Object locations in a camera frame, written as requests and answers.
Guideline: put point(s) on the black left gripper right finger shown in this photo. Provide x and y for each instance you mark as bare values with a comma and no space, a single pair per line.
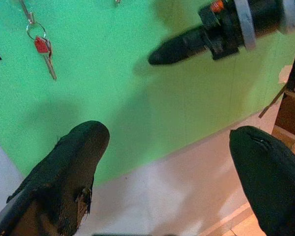
273,184

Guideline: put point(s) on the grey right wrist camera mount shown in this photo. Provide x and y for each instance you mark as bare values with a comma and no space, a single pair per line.
245,22

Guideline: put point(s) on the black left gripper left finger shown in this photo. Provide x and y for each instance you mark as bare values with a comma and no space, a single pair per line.
64,172

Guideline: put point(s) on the silver key with red head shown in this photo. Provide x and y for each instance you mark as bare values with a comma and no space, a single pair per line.
43,46

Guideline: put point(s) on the silver metal wall hook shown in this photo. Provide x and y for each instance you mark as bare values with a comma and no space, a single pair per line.
27,11

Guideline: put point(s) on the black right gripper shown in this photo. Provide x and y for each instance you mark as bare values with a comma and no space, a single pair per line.
221,32

